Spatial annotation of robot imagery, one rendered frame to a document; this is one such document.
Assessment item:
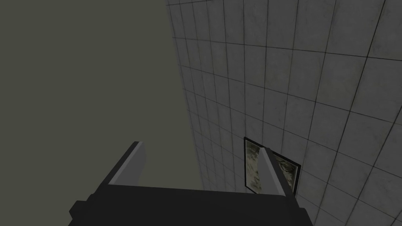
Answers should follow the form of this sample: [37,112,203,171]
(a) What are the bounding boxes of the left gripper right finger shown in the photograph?
[257,147,297,198]

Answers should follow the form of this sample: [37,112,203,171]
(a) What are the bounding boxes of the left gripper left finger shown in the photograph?
[100,141,147,187]

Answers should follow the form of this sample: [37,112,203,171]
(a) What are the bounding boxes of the black framed wall picture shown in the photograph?
[243,137,302,195]

